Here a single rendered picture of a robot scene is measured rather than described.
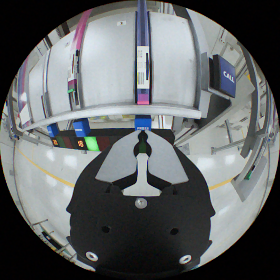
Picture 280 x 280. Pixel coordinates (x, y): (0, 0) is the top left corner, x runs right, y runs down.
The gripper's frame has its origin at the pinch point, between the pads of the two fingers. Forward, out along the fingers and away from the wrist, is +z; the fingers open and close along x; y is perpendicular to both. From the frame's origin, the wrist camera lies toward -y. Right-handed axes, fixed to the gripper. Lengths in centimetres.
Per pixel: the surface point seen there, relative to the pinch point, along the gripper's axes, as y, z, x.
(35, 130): 3, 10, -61
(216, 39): -160, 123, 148
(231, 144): 25, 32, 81
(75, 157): 54, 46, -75
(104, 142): 4.0, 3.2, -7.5
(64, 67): -12.3, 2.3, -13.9
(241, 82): -15.6, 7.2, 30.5
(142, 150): 5.7, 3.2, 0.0
